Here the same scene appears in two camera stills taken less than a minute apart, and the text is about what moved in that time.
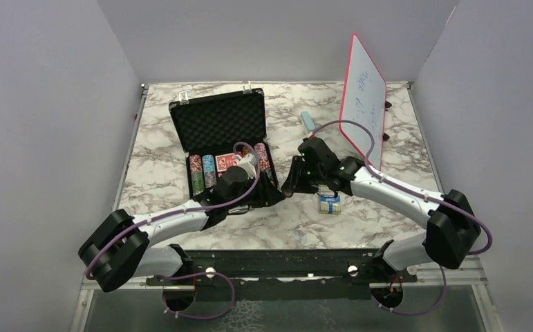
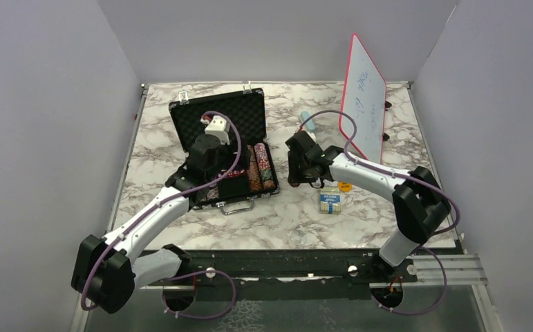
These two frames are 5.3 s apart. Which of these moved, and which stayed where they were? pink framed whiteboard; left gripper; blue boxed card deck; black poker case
Moved: left gripper
Stayed: blue boxed card deck; pink framed whiteboard; black poker case
